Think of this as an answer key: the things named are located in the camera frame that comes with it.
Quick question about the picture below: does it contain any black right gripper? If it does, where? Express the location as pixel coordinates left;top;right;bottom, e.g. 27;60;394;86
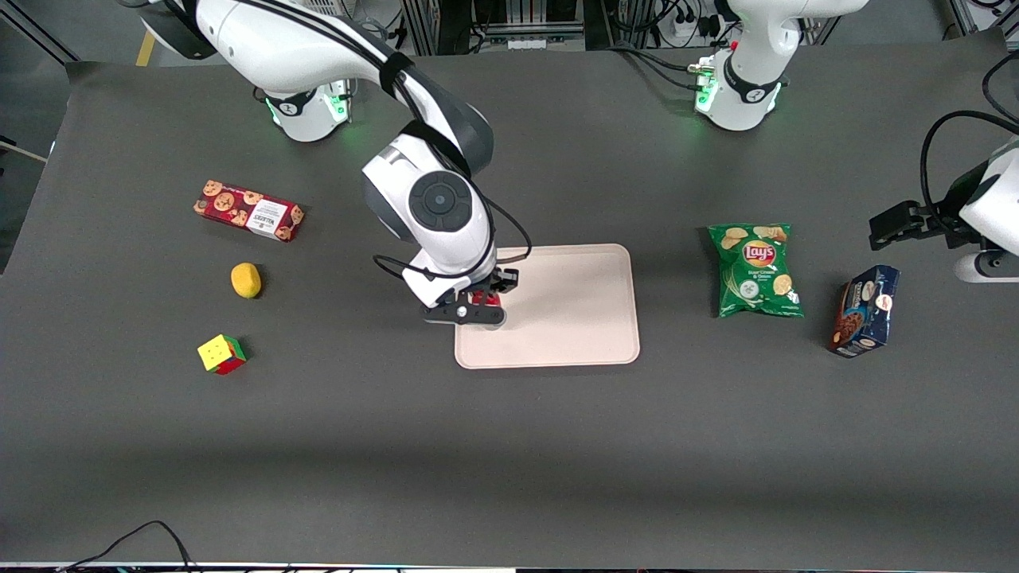
460;268;521;308

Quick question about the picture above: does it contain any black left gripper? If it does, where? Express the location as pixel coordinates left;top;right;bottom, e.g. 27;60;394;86
869;163;996;251

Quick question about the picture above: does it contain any beige plastic tray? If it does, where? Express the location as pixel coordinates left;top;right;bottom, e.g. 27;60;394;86
454;244;641;370

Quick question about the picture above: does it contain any dark blue cookie box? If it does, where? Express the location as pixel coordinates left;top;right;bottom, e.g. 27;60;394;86
826;264;902;359

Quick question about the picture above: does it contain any green Lay's chips bag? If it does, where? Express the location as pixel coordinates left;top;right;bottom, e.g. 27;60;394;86
707;223;805;320

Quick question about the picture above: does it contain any yellow lemon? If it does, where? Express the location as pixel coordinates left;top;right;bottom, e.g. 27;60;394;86
230;262;263;300

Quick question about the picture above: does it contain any red cookie box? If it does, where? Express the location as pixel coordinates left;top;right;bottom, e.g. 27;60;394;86
193;179;306;243

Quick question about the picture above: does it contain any colourful Rubik's cube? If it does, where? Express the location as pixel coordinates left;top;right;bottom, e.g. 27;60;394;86
197;333;248;376

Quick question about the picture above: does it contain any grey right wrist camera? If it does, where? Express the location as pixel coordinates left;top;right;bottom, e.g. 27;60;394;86
421;301;508;329

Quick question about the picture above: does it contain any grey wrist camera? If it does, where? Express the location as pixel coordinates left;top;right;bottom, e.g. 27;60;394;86
421;301;508;329
954;248;1019;284

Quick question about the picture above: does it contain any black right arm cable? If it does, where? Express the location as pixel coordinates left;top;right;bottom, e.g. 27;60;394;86
373;24;533;281

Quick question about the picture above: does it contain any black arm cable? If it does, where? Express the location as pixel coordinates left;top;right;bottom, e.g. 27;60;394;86
920;110;1019;217
373;24;533;281

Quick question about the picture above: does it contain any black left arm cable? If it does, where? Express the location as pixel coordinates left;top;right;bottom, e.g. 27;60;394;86
920;110;1019;217

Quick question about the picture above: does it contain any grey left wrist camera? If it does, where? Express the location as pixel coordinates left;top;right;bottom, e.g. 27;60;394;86
954;248;1019;284

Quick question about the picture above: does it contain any black looped cable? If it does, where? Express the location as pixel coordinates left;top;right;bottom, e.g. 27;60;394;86
982;51;1019;124

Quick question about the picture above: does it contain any grey coiled cable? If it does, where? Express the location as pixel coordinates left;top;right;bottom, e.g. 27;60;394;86
362;12;394;50

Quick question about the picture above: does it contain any black base cable bundle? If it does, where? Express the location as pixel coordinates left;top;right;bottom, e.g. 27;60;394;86
607;43;717;90

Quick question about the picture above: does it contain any black cable at table edge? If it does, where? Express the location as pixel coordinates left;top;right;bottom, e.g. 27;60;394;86
57;520;197;573

